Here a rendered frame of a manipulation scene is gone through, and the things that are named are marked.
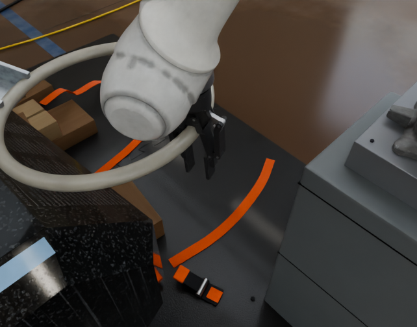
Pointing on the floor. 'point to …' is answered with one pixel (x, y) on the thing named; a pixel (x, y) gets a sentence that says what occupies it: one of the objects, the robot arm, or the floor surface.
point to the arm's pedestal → (350, 247)
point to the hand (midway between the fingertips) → (199, 161)
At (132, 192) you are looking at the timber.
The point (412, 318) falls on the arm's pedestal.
